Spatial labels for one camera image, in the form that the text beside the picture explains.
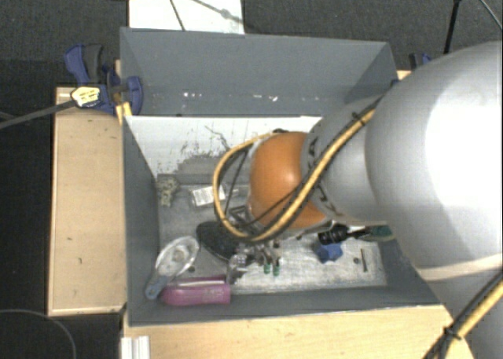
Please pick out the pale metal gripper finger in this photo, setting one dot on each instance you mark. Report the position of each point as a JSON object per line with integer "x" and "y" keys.
{"x": 240, "y": 260}
{"x": 232, "y": 275}

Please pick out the black oval object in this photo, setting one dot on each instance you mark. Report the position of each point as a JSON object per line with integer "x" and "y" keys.
{"x": 216, "y": 237}

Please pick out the purple flat box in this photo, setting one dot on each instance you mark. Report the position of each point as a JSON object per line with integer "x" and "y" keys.
{"x": 196, "y": 293}

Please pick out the blue lumpy object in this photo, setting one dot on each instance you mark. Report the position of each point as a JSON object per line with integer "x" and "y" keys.
{"x": 328, "y": 252}

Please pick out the beige lumpy object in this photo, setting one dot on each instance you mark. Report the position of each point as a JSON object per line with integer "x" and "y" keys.
{"x": 168, "y": 189}

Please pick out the green object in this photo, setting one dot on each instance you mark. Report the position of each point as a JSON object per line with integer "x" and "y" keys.
{"x": 382, "y": 232}

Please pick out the pale wood board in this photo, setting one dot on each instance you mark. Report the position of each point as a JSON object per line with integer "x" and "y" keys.
{"x": 86, "y": 208}

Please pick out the grey metal bin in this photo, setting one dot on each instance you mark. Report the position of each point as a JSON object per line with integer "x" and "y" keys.
{"x": 236, "y": 70}

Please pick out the black cylinder on white bracket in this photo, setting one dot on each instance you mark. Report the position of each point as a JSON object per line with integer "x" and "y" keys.
{"x": 333, "y": 236}

